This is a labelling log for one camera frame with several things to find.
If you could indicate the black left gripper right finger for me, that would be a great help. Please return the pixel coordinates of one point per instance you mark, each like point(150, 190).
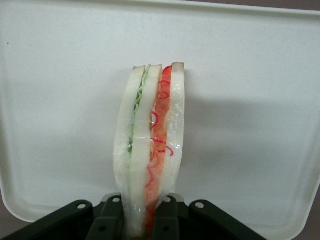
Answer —
point(166, 217)

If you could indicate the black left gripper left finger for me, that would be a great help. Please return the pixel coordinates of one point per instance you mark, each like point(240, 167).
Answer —
point(107, 217)

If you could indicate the triangle sandwich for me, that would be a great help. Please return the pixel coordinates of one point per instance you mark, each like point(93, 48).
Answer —
point(140, 125)

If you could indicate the cream plastic tray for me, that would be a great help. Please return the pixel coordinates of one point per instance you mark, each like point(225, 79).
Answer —
point(250, 75)

